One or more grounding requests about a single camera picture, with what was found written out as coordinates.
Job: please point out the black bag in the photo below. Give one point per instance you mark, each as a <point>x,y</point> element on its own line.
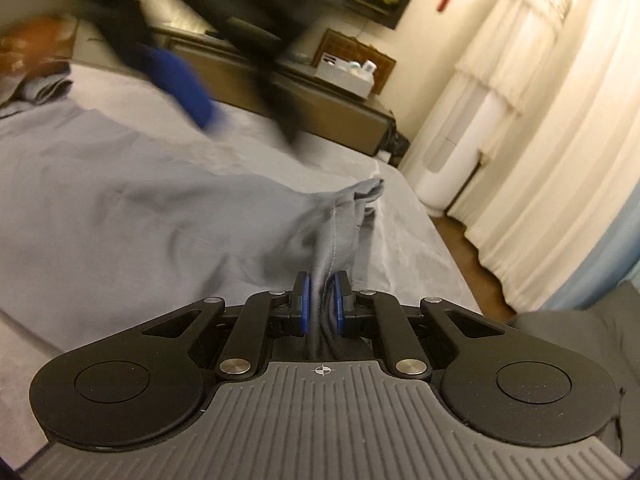
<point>396,145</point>

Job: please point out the long grey-brown sideboard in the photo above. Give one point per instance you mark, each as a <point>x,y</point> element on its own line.
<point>310,105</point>

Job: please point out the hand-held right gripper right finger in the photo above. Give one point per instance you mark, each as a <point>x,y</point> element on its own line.
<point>341,306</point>

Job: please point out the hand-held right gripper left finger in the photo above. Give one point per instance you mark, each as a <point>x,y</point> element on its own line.
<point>305,306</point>

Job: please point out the white lace cover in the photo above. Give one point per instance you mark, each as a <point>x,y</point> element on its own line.
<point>520,35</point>

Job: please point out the white curtain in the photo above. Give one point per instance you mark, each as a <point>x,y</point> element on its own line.
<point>585,135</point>

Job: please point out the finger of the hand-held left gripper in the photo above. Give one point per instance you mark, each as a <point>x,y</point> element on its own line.
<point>182,85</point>
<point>275,90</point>

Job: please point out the wooden framed board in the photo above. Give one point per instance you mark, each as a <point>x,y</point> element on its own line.
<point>385,67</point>

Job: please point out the white organiser box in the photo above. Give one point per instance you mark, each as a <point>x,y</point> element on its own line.
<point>345,77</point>

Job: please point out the light blue curtain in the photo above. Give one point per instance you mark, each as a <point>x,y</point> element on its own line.
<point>600,255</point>

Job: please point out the grey garment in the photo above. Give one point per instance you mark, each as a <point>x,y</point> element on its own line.
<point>150,200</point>

